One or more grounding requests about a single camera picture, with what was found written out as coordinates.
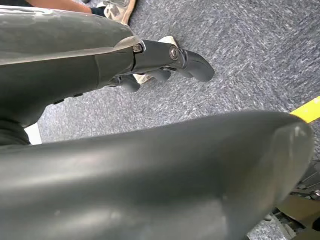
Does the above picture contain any person's leg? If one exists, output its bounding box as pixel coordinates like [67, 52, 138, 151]
[25, 0, 94, 15]

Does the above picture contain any white shoe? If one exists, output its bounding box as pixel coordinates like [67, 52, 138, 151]
[133, 35, 180, 86]

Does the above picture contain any black sock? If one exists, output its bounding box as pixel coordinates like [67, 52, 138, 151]
[90, 6, 107, 18]

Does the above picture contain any yellow strip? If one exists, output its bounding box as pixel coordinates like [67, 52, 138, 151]
[290, 96, 320, 125]

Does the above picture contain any white post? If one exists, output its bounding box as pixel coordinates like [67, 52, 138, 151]
[24, 122, 43, 146]

